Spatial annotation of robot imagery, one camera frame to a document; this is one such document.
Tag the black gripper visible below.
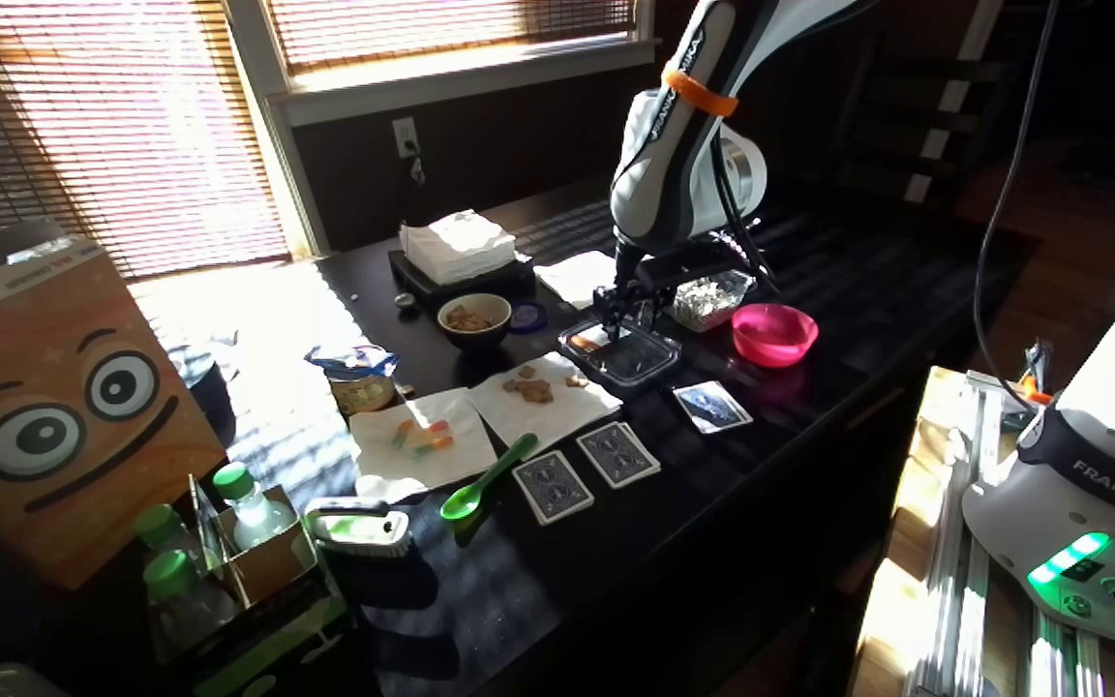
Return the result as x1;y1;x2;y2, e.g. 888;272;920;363
599;245;712;348

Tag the clear plastic lid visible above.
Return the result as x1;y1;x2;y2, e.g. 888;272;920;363
557;320;681;390

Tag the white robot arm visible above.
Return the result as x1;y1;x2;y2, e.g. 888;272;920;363
609;0;1115;640

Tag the clear container with seeds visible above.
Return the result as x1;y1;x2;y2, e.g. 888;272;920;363
671;272;755;334

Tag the white paper napkin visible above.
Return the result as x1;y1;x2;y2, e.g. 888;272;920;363
534;252;616;310

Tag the napkin with food right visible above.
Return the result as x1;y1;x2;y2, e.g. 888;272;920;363
468;351;619;446

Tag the napkin with food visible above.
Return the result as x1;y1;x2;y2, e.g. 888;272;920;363
468;351;619;446
347;387;496;505

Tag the black tray under napkins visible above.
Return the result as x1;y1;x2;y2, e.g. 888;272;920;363
385;249;542;312

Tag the blue white card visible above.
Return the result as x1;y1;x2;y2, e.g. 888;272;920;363
674;381;752;434

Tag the dark bowl with food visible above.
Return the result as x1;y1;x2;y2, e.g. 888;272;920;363
435;292;515;351

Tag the pink plastic bowl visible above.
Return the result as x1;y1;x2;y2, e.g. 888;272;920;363
730;303;822;369

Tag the white napkin stack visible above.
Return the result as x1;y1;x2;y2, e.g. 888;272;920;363
400;210;515;285

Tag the playing card left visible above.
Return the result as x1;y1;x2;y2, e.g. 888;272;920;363
512;454;596;526

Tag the green plastic spoon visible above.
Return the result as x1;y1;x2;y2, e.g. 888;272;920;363
437;434;539;524

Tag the napkin with food left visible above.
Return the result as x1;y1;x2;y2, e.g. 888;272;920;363
347;387;496;505

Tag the small snack cup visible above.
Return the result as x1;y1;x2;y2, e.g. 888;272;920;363
307;345;400;418

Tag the green cap bottle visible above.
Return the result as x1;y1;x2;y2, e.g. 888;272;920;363
214;465;293;550

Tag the orange smiley face box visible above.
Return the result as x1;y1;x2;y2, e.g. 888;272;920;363
0;249;226;587

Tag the wall power outlet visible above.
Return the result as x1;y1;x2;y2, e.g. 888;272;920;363
390;117;421;157

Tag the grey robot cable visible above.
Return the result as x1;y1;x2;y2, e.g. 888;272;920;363
967;0;1065;390

